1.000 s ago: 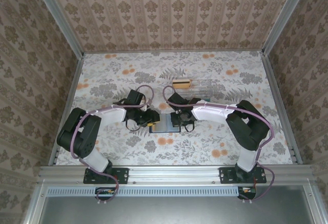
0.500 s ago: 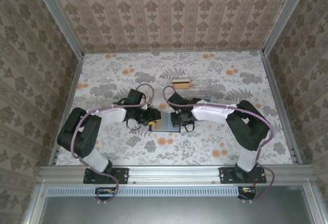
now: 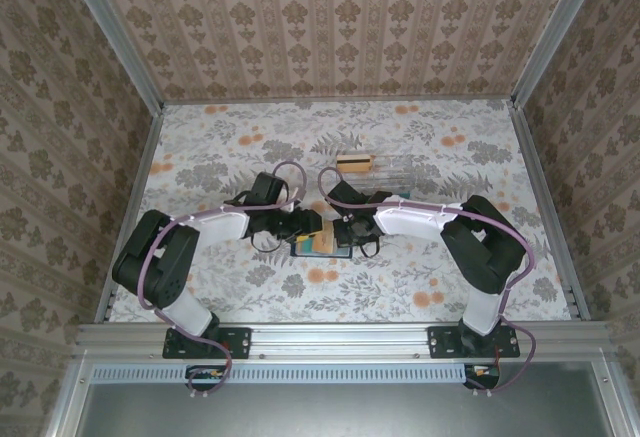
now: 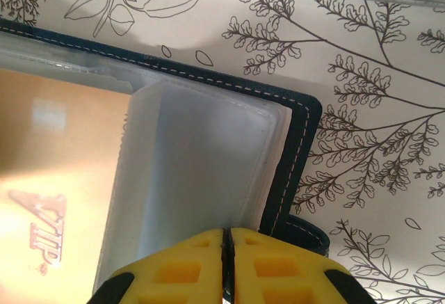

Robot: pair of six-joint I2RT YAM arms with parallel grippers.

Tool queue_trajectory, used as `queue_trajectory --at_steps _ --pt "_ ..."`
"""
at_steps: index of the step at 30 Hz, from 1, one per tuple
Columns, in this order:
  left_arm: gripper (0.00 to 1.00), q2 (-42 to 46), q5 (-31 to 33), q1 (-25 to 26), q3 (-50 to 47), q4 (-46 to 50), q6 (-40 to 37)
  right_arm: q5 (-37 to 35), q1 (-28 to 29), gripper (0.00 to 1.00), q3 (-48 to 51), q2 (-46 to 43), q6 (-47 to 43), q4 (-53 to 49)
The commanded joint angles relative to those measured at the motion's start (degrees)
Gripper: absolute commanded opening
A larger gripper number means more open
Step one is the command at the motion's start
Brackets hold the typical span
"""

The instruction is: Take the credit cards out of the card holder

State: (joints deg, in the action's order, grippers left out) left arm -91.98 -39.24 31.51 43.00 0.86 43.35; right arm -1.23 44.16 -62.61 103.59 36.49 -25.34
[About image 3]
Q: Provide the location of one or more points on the black controller board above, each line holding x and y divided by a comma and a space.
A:
482, 379
205, 379

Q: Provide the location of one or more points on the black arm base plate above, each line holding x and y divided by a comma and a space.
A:
240, 342
442, 344

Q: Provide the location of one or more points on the aluminium table side rail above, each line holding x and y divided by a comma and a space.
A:
143, 167
536, 167

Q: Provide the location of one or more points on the long aluminium mounting rail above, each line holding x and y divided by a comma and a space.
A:
340, 342

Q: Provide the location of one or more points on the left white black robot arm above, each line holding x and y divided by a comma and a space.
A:
220, 224

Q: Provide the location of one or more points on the grey metal panel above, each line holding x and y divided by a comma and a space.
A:
325, 412

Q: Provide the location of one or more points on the tan card with picture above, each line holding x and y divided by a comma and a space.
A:
325, 243

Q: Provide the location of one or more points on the blue card holder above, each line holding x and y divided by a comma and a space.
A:
294, 251

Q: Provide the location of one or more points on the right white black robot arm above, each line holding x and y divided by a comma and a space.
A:
410, 219

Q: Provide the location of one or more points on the aluminium frame post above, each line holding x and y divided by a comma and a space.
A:
117, 37
555, 32

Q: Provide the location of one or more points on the teal card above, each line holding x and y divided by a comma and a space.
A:
307, 248

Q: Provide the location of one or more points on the clear acrylic card stand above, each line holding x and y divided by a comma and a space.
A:
395, 177

